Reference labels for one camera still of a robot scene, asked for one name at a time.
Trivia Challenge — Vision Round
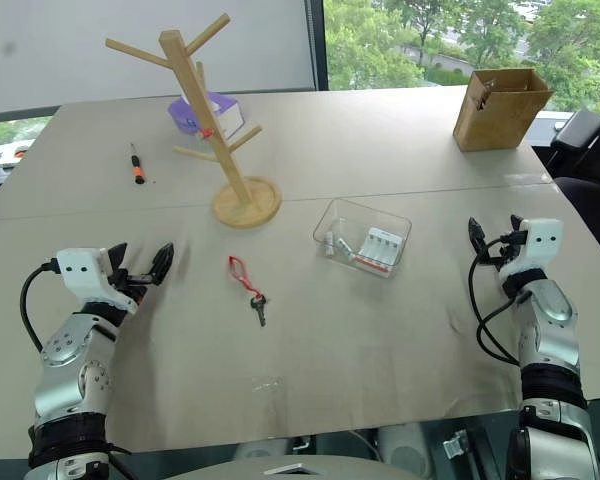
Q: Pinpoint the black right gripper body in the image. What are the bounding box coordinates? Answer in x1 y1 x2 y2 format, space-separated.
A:
473 230 527 274

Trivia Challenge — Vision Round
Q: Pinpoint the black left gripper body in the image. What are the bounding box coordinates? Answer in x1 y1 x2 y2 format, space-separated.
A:
107 267 154 307

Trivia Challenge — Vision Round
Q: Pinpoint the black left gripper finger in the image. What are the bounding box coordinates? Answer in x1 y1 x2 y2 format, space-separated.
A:
107 242 130 275
146 242 176 288

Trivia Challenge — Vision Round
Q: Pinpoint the black and orange screwdriver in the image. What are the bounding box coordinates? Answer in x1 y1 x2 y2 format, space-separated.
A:
129 142 147 187

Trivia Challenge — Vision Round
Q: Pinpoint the black office chair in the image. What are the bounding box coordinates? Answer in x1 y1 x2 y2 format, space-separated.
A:
546 106 600 277

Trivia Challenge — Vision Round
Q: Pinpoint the white battery charger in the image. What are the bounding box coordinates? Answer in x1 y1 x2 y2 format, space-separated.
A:
353 226 401 277

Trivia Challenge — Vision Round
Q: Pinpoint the brown cardboard box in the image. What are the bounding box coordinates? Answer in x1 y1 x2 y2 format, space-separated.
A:
452 68 556 153

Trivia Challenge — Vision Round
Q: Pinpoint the wooden peg tree stand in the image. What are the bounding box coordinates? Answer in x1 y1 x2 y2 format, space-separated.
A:
104 13 284 230

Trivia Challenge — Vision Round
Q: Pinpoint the black binder clip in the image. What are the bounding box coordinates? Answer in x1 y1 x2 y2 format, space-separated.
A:
476 79 497 112

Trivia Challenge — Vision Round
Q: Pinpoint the clear plastic container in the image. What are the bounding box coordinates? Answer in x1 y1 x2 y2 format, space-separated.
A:
312 197 414 280

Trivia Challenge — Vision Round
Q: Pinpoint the purple and white box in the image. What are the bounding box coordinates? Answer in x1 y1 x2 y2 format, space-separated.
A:
167 92 245 142

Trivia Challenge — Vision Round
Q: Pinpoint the white roller blind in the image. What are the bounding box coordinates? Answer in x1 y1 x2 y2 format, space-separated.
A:
0 0 318 117

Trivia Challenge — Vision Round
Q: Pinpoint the pale rounded robot shell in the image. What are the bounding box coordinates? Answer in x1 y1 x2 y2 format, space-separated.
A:
376 422 432 477
231 438 287 462

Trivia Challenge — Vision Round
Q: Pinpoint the grey robot torso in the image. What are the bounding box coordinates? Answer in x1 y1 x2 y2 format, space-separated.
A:
163 453 407 480

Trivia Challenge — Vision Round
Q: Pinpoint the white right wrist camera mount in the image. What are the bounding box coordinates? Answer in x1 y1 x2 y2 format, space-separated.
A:
498 217 565 282

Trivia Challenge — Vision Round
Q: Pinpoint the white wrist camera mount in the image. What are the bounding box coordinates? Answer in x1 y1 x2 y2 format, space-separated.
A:
54 247 139 316
498 217 565 282

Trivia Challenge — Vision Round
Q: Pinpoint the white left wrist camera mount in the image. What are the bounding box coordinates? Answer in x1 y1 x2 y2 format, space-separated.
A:
54 247 139 316

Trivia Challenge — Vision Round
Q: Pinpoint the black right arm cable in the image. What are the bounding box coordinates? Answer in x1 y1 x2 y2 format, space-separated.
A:
468 249 532 366

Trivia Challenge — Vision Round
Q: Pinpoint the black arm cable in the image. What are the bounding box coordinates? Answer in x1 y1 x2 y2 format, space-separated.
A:
19 261 61 352
468 249 532 366

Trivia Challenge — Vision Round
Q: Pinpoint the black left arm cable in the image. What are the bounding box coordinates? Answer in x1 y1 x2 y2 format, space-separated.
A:
19 261 61 352

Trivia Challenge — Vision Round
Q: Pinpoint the key with red lanyard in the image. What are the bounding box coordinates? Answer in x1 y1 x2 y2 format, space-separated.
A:
227 255 270 329

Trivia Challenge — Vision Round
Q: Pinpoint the small metal bracket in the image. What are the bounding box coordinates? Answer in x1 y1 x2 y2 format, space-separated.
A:
441 429 475 459

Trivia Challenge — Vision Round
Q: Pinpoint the dark window frame post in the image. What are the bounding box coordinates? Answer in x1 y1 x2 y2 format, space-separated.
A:
306 0 330 93

